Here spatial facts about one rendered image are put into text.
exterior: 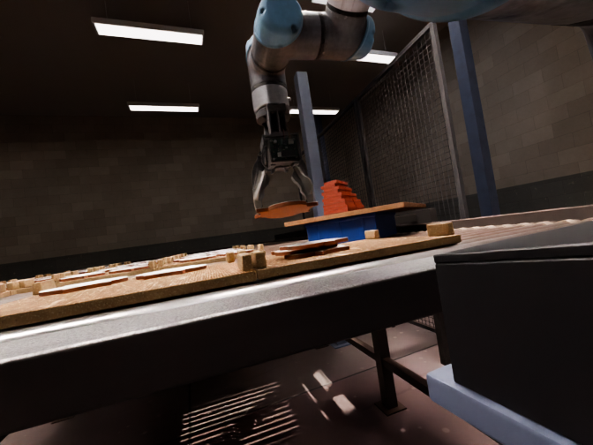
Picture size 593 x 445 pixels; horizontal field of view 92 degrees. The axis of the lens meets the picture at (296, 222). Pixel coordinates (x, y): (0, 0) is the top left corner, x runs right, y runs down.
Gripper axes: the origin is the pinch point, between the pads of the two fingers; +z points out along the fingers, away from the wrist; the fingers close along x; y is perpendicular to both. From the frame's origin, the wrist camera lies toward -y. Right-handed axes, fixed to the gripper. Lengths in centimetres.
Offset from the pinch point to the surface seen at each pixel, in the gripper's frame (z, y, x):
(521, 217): 10, -8, 70
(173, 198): -131, -690, -153
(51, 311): 10.8, 18.0, -34.4
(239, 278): 11.1, 15.3, -11.1
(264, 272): 10.9, 14.3, -7.3
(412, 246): 11.1, 11.7, 20.8
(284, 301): 12.7, 29.0, -6.6
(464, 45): -213, -251, 318
